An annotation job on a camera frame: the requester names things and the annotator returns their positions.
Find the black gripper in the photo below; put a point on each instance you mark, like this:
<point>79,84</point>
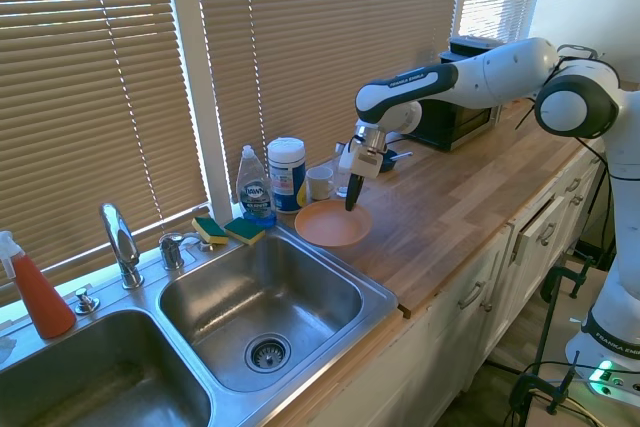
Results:
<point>357,183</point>

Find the black toaster oven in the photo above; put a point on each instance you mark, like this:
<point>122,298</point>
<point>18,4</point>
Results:
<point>460,122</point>

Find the stainless steel double sink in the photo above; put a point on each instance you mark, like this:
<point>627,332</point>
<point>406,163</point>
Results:
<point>315,304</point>

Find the metal sink drain strainer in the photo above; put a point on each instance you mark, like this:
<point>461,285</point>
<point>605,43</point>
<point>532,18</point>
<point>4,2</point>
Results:
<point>267,353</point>

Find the small blue pan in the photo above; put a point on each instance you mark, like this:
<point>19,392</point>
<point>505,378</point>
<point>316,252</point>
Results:
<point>389,162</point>

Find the black bar clamp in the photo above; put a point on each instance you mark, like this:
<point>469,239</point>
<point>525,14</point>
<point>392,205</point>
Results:
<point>537,387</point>
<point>555,279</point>

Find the chrome sink knob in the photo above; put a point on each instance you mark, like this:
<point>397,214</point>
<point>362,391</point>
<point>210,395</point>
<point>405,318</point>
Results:
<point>87,302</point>

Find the yellow green sponge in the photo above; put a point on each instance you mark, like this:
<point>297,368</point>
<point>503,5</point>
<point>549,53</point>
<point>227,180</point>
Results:
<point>210,230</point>
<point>245,231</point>

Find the clear Dawn dish soap bottle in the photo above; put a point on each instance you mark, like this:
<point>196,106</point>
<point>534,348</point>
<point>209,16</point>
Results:
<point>255,192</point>

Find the orange round plate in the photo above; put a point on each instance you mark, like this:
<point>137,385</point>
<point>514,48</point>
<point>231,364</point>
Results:
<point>325,228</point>

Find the medium beige window blind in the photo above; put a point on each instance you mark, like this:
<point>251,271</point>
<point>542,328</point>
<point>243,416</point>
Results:
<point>325,37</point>

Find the white kitchen cabinet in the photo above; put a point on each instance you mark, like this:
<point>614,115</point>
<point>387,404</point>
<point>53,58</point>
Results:
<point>450,337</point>

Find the white wipes canister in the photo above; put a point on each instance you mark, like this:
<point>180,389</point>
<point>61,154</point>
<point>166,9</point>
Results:
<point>286,172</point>

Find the orange spray bottle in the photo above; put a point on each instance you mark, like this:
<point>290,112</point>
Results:
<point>42,297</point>

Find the white ceramic mug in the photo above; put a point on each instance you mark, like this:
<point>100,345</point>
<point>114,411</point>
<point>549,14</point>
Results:
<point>319,184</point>

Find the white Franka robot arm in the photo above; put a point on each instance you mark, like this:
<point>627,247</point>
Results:
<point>500,72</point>

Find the chrome kitchen faucet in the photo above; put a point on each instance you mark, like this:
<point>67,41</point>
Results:
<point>121,242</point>

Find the clear drinking glass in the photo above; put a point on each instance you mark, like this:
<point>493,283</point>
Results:
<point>340,176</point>

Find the wide beige window blind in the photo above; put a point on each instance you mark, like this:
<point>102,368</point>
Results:
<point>75,97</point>

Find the black appliance on oven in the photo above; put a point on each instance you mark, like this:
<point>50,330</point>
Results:
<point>470,49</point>

